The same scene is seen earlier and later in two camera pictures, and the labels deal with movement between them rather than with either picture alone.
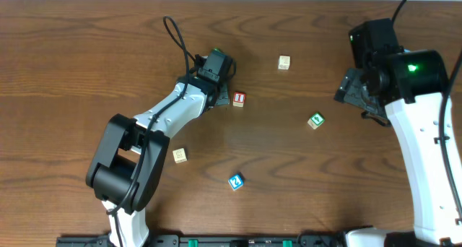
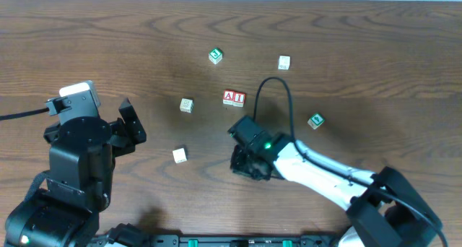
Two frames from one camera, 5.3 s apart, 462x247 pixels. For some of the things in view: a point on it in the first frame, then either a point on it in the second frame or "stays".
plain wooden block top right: [284, 62] stays
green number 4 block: [315, 120] stays
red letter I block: [239, 99] stays
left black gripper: [222, 96] to [120, 132]
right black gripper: [348, 92] to [245, 164]
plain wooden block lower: [179, 155] stays
